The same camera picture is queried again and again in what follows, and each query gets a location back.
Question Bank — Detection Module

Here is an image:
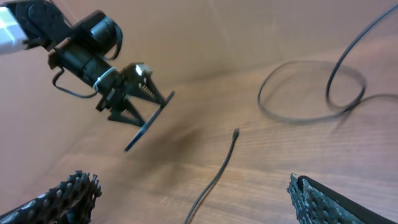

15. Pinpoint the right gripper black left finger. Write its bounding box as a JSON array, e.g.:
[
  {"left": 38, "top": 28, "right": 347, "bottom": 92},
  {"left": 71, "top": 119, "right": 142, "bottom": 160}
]
[{"left": 1, "top": 170, "right": 102, "bottom": 224}]

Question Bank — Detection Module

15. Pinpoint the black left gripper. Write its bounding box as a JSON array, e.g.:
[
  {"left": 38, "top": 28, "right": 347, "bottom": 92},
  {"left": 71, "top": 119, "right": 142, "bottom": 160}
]
[{"left": 49, "top": 40, "right": 166, "bottom": 127}]

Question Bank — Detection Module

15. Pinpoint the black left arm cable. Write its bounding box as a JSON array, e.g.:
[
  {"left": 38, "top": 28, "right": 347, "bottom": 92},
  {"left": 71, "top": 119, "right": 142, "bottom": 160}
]
[{"left": 52, "top": 67, "right": 99, "bottom": 100}]

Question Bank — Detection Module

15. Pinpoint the black smartphone blue screen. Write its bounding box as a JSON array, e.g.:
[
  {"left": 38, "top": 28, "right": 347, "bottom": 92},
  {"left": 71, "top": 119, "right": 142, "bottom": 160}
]
[{"left": 124, "top": 91, "right": 175, "bottom": 152}]

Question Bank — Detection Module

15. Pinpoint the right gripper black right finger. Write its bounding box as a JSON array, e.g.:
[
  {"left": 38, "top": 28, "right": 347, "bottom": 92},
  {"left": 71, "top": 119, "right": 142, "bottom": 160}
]
[{"left": 287, "top": 173, "right": 395, "bottom": 224}]

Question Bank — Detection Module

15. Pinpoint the black USB charging cable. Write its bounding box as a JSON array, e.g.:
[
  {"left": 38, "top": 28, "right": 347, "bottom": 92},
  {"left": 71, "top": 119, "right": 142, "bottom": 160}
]
[{"left": 183, "top": 2, "right": 398, "bottom": 224}]

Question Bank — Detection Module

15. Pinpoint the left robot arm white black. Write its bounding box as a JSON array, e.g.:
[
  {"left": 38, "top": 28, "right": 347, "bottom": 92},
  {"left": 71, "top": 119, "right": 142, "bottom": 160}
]
[{"left": 1, "top": 1, "right": 168, "bottom": 128}]

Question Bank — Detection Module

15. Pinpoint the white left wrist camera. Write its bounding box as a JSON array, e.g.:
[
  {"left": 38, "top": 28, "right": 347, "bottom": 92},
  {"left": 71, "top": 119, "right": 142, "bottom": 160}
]
[{"left": 1, "top": 6, "right": 28, "bottom": 55}]

